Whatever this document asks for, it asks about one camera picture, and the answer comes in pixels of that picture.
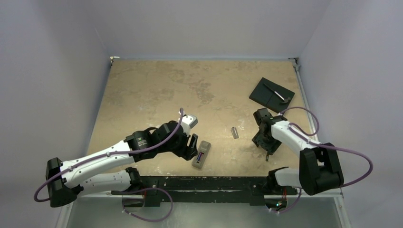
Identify white remote control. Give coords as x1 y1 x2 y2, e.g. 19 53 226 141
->
192 141 211 169

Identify grey battery cover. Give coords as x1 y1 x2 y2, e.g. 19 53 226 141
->
231 127 239 139

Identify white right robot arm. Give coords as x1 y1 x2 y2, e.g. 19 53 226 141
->
252 108 344 195

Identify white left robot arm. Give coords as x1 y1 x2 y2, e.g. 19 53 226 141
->
45 115 198 208

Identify black metal tool on tray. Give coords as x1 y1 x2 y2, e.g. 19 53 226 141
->
263 83 291 104

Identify black flat tray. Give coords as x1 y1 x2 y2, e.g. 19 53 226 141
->
249 77 295 113

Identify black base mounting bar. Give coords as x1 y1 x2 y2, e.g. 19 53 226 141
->
111 168 297 207

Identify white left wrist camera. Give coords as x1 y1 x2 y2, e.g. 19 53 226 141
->
181 114 198 136

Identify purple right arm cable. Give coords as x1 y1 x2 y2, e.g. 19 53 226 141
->
280 106 374 189

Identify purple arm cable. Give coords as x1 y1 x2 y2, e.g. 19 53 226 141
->
33 107 185 203
280 106 374 189

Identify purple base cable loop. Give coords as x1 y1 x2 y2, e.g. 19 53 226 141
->
121 185 175 223

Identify aluminium frame rail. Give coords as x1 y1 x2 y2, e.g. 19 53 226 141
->
288 57 320 141

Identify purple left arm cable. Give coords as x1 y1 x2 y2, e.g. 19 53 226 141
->
33 107 185 203

